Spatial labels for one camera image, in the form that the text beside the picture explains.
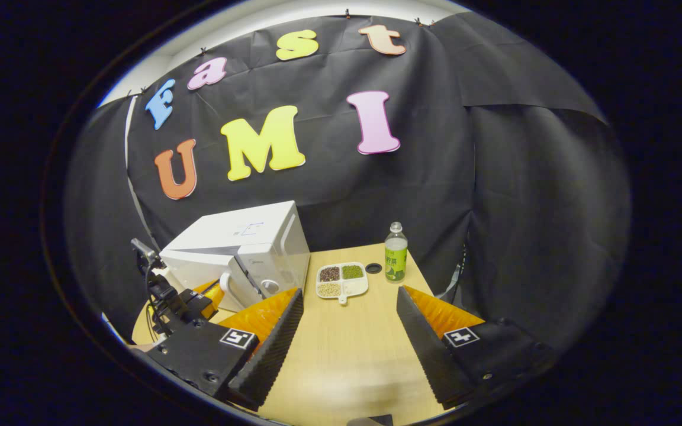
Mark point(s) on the black round bottle cap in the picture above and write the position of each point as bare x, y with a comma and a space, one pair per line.
373, 268

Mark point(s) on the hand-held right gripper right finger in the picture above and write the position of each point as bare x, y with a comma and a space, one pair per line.
430, 358

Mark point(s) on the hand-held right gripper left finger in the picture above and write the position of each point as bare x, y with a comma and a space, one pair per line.
270, 361

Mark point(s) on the black backdrop cloth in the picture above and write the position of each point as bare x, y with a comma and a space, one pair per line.
495, 207

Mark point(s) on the white microwave oven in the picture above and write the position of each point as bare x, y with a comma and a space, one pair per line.
240, 234

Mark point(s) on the white divided bean dish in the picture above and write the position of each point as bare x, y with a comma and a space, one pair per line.
353, 287

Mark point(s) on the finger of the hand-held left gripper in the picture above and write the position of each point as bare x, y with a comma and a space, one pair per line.
215, 293

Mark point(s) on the green label drink bottle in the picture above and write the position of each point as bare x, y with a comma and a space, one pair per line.
396, 254

